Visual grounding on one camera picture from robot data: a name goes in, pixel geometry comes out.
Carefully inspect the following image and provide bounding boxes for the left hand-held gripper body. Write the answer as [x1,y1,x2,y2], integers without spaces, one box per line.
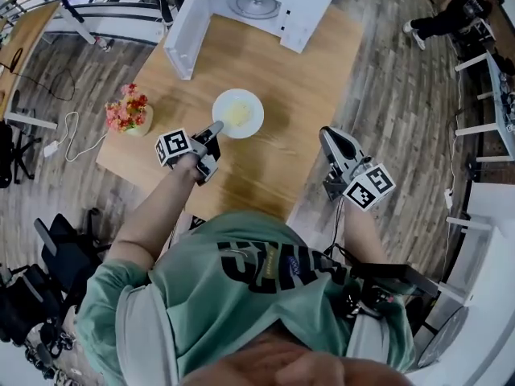
[154,126,221,187]

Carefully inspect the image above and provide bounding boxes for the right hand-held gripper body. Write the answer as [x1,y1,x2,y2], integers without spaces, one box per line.
[321,154,398,213]

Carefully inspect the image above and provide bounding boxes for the yellowish residue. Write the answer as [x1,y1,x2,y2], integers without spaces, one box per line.
[220,101,253,127]

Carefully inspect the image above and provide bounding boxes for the white plate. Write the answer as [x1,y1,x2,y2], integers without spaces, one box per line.
[212,88,266,139]

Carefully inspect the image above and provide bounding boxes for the person's left forearm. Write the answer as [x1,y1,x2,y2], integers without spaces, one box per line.
[107,154,199,267]

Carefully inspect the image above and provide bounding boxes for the person's right forearm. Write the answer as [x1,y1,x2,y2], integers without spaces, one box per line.
[341,201,389,267]

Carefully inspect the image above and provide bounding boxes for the pink flowers in pale pot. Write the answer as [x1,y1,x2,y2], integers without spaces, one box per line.
[105,83,155,138]

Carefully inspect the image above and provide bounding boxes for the black flat box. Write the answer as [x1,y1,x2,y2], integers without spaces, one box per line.
[349,263,439,298]

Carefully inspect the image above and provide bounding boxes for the white shelf unit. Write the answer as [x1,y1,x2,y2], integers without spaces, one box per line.
[438,183,515,309]

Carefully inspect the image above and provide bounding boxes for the glass turntable plate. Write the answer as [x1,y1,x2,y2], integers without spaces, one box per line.
[235,0,282,19]

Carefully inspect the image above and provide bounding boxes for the white desk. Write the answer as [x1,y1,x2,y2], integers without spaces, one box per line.
[3,110,58,130]
[454,50,515,164]

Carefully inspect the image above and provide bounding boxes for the black office chair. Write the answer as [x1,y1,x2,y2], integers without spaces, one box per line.
[0,90,43,188]
[34,207,112,309]

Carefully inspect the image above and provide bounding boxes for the round dark table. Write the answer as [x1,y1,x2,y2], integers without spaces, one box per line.
[418,307,471,369]

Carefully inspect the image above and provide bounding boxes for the black metal railing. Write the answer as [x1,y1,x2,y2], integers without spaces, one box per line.
[0,0,202,30]

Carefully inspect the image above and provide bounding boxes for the green printed t-shirt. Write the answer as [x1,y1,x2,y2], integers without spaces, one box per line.
[74,210,418,386]

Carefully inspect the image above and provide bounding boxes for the wooden desk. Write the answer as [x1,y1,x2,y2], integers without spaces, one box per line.
[0,2,61,96]

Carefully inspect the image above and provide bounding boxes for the person's head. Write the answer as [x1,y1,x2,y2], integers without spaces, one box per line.
[176,331,407,386]

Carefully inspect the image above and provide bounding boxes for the black clamp mount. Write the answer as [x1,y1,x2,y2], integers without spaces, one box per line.
[341,283,396,321]

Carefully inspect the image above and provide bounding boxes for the white cable with adapter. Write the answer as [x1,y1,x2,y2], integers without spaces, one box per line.
[43,111,109,162]

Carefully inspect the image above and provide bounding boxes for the grey shoulder strap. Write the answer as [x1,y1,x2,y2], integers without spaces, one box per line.
[116,283,179,386]
[345,315,392,366]

